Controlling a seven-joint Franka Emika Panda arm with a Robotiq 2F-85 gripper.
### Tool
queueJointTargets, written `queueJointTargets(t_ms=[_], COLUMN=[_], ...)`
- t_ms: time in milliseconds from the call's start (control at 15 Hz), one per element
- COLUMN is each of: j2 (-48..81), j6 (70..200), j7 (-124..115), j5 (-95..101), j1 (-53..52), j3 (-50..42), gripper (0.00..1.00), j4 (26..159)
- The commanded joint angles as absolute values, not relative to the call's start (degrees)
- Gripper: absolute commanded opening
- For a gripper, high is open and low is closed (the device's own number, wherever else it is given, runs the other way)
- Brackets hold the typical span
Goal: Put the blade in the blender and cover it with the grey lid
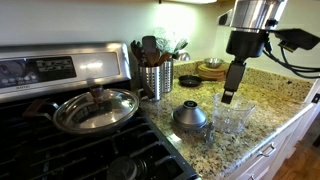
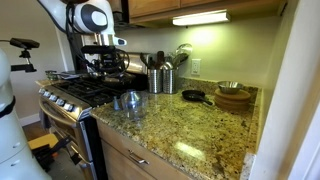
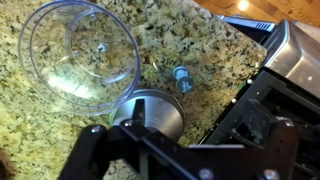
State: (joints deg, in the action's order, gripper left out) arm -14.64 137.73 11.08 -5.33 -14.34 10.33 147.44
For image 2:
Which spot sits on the glass pan lid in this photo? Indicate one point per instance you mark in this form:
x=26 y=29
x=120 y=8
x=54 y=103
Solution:
x=116 y=79

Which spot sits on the stack of round wooden boards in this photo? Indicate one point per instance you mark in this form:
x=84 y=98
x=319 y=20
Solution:
x=233 y=100

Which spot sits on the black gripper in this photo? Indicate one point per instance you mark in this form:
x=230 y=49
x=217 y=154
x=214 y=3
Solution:
x=107 y=61

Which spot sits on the black camera on stand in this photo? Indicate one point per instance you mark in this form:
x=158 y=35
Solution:
x=23 y=43

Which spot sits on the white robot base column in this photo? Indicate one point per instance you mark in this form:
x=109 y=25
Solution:
x=10 y=133

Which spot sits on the steel ladle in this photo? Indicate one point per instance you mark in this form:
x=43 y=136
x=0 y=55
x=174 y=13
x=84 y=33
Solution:
x=183 y=51

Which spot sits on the dark wooden spatula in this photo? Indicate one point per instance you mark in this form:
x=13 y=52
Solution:
x=160 y=58

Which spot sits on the wooden upper cabinets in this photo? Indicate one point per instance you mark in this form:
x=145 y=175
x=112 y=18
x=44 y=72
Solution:
x=156 y=6

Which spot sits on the yellow floor object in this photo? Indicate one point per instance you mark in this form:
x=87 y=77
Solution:
x=41 y=140

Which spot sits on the small black bowl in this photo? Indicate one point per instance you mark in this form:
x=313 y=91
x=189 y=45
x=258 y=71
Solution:
x=193 y=95

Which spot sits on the under-cabinet light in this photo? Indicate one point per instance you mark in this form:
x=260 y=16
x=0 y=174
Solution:
x=200 y=18

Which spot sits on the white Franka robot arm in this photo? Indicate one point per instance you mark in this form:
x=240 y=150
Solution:
x=90 y=16

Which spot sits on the perforated steel utensil holder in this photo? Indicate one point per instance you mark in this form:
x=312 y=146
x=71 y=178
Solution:
x=155 y=81
x=170 y=81

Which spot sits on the small steel bowl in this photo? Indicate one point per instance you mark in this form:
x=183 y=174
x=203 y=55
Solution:
x=230 y=87

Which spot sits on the wooden base cabinet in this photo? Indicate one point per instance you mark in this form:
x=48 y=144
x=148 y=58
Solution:
x=120 y=163

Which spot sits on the stainless gas stove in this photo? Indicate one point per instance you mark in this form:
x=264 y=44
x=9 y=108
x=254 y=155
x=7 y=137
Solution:
x=80 y=93

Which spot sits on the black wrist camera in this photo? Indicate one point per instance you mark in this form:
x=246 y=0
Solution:
x=96 y=49

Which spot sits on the white wall outlet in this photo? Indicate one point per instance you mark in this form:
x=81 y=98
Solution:
x=196 y=66

